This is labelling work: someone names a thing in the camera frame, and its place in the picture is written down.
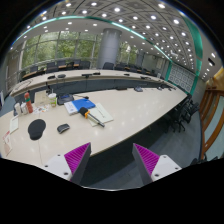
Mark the white small bottle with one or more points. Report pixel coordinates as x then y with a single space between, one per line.
18 109

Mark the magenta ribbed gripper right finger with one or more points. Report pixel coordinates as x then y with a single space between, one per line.
151 166

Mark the white document sheet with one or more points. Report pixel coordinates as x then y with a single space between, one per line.
100 113

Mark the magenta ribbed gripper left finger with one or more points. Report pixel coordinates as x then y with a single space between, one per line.
70 166

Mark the black conference phone device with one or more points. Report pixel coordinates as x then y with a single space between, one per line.
62 99

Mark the black round mouse pad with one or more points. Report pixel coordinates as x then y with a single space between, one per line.
36 129

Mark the white paper booklet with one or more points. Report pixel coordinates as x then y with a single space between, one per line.
71 109

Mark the black office chair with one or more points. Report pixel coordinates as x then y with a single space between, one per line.
182 112

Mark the black orange handheld microphone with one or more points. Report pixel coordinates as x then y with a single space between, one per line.
86 113

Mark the red sauce bottle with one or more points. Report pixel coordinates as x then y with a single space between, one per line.
28 102

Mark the blue folder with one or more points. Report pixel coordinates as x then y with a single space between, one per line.
83 103

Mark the green white paper cup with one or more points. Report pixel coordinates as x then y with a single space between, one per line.
52 99

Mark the grey concrete pillar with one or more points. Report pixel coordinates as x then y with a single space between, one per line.
108 47

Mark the black computer mouse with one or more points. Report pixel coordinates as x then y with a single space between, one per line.
62 128

